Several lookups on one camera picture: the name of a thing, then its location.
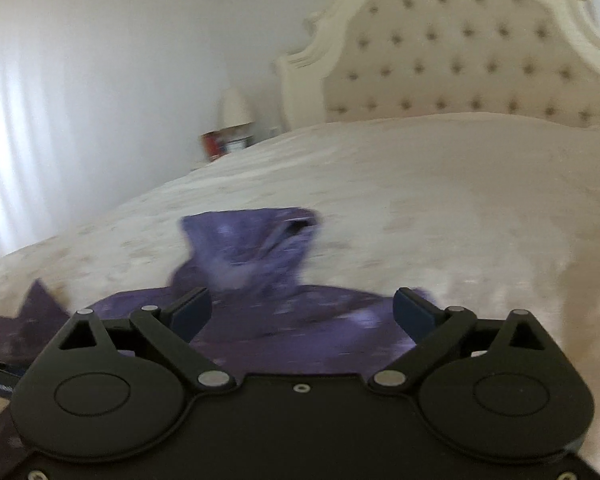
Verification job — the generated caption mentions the purple patterned hooded jacket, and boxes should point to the purple patterned hooded jacket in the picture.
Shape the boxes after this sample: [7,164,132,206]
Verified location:
[0,206,432,461]

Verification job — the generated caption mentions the cream bed comforter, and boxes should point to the cream bed comforter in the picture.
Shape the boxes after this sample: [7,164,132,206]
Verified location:
[0,113,600,471]

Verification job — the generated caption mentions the red book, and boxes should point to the red book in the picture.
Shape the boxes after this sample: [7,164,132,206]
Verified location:
[200,131,226,162]

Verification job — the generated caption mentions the white table lamp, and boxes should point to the white table lamp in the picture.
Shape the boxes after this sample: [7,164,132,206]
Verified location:
[221,88,254,129]

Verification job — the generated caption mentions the cream tufted headboard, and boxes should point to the cream tufted headboard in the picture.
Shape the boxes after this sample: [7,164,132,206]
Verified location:
[276,0,600,129]

